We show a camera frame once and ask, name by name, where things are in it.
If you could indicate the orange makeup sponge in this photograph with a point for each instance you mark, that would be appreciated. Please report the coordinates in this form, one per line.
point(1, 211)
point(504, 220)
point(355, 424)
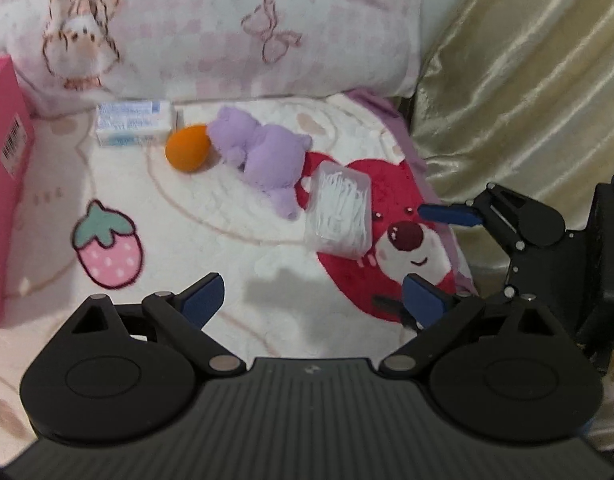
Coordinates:
point(187, 149)

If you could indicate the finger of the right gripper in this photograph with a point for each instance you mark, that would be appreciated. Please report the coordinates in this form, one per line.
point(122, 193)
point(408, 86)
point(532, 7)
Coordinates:
point(454, 214)
point(396, 309)

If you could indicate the pink checked pillow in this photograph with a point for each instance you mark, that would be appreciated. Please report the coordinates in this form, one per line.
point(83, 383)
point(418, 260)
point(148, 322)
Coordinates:
point(70, 55)

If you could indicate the clear plastic swab box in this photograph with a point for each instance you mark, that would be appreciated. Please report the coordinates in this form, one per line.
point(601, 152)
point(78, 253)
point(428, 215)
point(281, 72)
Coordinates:
point(338, 214)

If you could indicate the purple plush toy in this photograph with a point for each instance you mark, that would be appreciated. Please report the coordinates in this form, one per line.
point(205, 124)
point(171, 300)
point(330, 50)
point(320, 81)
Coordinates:
point(269, 158)

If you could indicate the pink cardboard box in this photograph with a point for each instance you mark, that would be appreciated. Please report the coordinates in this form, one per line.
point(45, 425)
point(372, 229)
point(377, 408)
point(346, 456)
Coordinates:
point(16, 140)

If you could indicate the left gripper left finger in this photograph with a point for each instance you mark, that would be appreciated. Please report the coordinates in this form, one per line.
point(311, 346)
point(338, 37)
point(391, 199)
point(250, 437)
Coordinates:
point(179, 320)

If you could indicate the gold satin curtain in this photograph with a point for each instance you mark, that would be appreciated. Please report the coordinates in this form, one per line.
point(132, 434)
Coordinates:
point(521, 93)

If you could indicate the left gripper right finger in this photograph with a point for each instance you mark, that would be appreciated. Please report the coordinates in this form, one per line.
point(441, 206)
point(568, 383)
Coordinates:
point(441, 318)

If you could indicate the white blue tissue pack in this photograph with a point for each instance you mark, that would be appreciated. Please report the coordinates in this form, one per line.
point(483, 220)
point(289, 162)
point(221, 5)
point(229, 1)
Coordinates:
point(129, 123)

